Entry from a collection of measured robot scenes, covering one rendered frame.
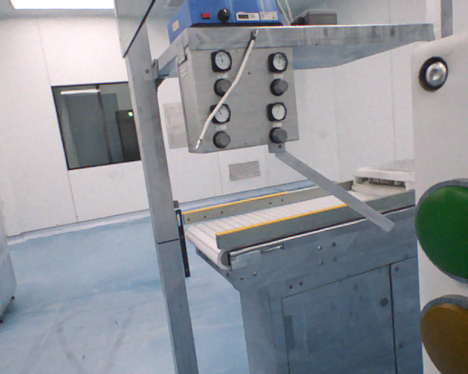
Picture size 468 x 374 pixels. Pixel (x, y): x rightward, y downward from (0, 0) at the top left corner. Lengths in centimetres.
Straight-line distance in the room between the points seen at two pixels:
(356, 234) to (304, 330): 28
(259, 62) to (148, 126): 37
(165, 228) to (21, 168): 484
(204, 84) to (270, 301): 53
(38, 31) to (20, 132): 135
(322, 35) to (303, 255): 48
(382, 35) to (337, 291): 63
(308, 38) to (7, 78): 526
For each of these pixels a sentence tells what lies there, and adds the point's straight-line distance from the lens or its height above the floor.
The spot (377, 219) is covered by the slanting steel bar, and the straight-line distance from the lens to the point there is 87.
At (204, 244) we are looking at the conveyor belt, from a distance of 90.
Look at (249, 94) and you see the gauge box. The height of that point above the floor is 122.
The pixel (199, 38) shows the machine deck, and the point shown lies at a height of 133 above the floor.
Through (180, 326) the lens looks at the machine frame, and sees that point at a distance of 115.
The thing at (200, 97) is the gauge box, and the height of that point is 122.
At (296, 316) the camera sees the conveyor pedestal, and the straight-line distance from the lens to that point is 101.
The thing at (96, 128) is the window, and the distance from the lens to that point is 575.
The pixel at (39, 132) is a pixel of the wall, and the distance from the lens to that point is 577.
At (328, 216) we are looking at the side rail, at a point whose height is 93.
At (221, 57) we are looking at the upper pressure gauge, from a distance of 74.
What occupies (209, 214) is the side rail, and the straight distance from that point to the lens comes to 106.
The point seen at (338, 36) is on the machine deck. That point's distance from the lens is 90.
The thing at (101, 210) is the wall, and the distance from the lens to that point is 582.
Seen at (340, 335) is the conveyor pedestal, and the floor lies 58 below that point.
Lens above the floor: 116
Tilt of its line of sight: 10 degrees down
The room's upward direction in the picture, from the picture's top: 7 degrees counter-clockwise
